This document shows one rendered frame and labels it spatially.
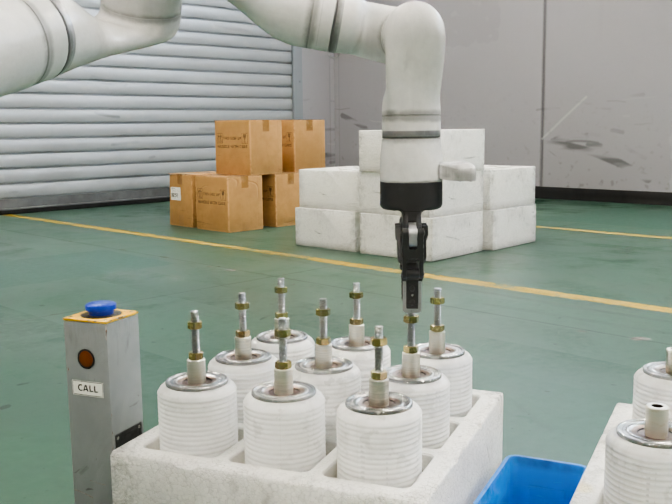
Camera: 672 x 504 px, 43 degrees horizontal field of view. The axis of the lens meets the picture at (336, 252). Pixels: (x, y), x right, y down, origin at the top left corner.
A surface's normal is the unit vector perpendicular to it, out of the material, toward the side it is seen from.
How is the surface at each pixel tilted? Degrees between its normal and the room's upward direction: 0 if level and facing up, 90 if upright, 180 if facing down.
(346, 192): 90
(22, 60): 105
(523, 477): 88
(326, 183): 90
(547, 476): 88
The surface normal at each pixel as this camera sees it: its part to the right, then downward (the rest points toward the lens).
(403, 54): -0.17, 0.43
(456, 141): 0.72, 0.09
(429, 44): 0.27, 0.41
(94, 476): -0.38, 0.14
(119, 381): 0.92, 0.04
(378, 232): -0.66, 0.11
